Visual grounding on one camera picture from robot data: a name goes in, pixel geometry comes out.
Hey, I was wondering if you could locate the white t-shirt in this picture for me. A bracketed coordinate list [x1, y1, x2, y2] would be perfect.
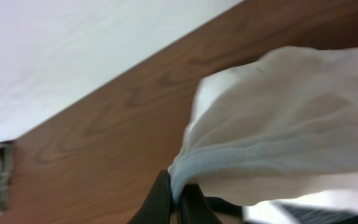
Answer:
[169, 47, 358, 213]

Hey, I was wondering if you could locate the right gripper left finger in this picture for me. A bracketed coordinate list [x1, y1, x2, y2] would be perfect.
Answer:
[128, 170, 172, 224]

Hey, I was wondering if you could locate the black garment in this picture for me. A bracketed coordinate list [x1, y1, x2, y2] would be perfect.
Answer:
[206, 197, 358, 224]

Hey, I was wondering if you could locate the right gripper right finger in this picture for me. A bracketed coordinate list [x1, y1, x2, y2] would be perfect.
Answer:
[180, 184, 222, 224]

